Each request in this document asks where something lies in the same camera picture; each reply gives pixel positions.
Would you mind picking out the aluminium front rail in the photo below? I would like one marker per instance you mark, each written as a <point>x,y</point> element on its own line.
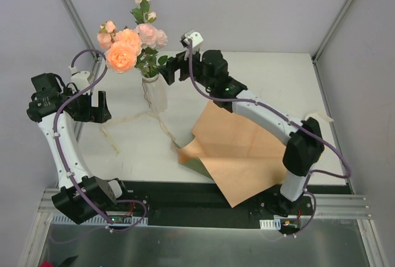
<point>342,207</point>

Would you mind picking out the orange wrapping paper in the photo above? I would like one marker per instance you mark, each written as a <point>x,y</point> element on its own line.
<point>242,158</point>

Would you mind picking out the pink flower bouquet green leaves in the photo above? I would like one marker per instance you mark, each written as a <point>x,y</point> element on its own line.
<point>152,41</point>

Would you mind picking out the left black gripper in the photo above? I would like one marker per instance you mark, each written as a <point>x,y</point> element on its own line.
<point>93,111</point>

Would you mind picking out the white ribbed ceramic vase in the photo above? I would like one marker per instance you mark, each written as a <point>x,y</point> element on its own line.
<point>155,93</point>

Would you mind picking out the green wrapping paper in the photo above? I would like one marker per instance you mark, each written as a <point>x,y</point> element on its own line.
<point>191,156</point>

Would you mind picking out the right white cable duct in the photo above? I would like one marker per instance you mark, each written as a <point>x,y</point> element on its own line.
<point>274,224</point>

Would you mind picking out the white cable duct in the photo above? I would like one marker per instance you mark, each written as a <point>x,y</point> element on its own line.
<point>100,221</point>
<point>274,224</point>

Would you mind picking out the left white cable duct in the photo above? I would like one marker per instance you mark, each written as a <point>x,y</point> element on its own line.
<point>100,221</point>

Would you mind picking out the left aluminium frame post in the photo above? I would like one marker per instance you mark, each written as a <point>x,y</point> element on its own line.
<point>78,24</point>

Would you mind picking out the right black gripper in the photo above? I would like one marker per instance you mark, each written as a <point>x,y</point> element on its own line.
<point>182,67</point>

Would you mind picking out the aluminium frame post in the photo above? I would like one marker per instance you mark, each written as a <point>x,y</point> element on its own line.
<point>340,16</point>
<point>78,24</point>

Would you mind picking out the red black object bottom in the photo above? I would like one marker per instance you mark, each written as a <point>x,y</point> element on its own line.
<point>68,262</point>

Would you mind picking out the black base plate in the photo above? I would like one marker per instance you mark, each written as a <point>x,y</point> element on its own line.
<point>200,205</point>

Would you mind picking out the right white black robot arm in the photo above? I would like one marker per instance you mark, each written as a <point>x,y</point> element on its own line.
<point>302,138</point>

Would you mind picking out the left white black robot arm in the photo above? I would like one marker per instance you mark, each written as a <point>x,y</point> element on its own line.
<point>82,195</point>

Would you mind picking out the right aluminium frame post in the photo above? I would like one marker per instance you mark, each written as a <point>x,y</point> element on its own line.
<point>340,16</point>

